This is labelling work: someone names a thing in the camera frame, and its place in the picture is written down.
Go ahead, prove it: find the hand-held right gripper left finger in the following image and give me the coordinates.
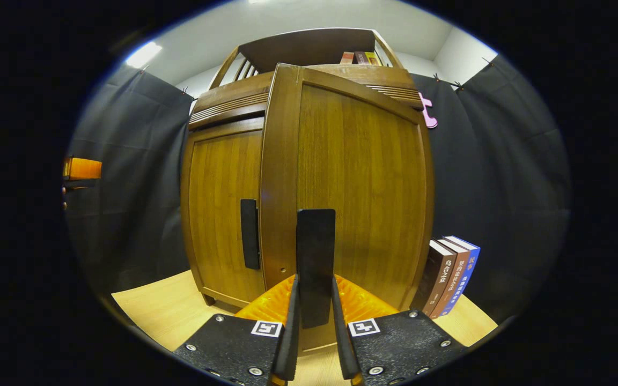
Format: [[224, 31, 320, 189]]
[[172, 274, 301, 386]]

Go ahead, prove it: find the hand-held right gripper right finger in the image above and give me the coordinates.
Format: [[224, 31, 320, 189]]
[[332, 274, 468, 386]]

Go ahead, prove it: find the wooden shoe cabinet door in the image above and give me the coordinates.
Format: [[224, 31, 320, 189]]
[[260, 63, 436, 354], [180, 117, 266, 309]]

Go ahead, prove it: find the wooden double-door shoe cabinet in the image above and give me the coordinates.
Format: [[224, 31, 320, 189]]
[[180, 28, 425, 322]]

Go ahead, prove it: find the wooden cabinet drawer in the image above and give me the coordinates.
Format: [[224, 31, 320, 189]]
[[188, 64, 425, 131]]

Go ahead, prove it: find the small ceiling light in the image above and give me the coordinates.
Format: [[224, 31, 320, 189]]
[[125, 42, 163, 69]]

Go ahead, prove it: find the reddish brown book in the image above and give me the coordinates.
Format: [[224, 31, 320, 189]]
[[430, 237, 470, 320]]

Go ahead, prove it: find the blue book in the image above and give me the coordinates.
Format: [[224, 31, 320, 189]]
[[440, 236, 481, 317]]

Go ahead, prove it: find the black backdrop cloth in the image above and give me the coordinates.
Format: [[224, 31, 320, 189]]
[[65, 54, 572, 325]]

